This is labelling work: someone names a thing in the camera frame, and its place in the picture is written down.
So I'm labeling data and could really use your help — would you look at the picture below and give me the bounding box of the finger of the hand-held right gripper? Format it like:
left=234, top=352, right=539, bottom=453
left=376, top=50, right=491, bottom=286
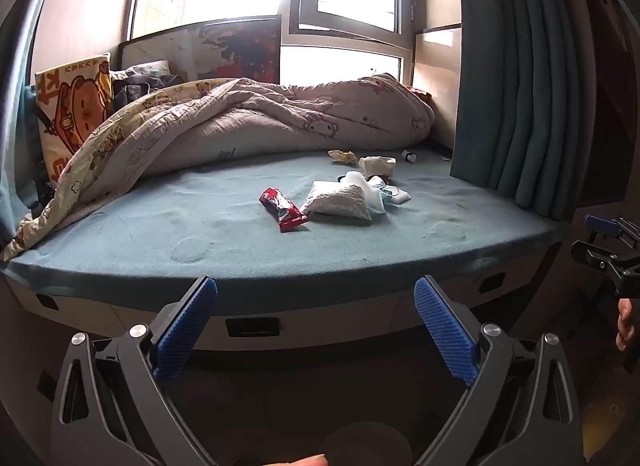
left=571, top=240, right=640, bottom=299
left=584, top=214, right=640, bottom=247

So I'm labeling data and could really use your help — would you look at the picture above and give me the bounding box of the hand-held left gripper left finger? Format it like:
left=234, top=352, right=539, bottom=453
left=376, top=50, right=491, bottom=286
left=50, top=275, right=221, bottom=466

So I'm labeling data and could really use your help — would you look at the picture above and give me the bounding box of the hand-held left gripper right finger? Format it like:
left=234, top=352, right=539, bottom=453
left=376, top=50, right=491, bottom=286
left=413, top=275, right=583, bottom=466

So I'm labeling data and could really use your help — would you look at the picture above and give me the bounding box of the cream paper bag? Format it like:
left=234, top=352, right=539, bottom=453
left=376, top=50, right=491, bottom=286
left=358, top=156, right=397, bottom=177

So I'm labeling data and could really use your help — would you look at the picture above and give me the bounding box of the person's right hand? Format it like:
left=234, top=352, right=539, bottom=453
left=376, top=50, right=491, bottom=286
left=616, top=297, right=637, bottom=352

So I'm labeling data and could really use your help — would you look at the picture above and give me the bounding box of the person's left hand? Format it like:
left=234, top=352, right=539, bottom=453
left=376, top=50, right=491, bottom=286
left=260, top=453, right=330, bottom=466

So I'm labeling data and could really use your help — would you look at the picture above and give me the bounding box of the bed base with drawers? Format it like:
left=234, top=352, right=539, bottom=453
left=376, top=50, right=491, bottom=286
left=0, top=241, right=566, bottom=352

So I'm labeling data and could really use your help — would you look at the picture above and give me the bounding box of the clear plastic bag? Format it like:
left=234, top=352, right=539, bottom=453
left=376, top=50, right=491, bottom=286
left=340, top=171, right=387, bottom=214

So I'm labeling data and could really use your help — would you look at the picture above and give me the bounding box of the blue curtain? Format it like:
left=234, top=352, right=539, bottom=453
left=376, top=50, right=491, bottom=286
left=450, top=0, right=631, bottom=221
left=0, top=80, right=38, bottom=241

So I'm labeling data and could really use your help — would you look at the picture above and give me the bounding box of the red snack wrapper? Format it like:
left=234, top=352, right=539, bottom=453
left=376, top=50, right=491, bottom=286
left=258, top=188, right=309, bottom=233

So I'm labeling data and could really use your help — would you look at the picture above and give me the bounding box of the white crumpled packet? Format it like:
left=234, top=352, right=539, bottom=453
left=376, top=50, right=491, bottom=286
left=300, top=179, right=373, bottom=223

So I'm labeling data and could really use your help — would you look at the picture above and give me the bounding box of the wooden side panel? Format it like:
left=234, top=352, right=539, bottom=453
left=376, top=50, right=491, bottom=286
left=412, top=24, right=463, bottom=147

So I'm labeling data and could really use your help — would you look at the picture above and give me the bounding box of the cartoon printed quilt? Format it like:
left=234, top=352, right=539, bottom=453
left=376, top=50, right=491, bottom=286
left=2, top=73, right=436, bottom=261

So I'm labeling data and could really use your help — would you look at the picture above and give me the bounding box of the dark clothes pile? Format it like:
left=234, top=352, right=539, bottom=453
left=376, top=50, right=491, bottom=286
left=111, top=66, right=183, bottom=111

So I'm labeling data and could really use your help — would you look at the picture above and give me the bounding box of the cartoon bear pillow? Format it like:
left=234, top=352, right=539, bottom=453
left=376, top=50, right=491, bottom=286
left=34, top=53, right=115, bottom=181

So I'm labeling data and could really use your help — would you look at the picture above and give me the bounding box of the framed wall poster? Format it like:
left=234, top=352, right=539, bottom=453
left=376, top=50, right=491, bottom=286
left=117, top=16, right=282, bottom=84

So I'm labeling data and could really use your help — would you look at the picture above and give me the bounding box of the dark window frame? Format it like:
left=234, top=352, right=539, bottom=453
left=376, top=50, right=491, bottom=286
left=287, top=0, right=418, bottom=91

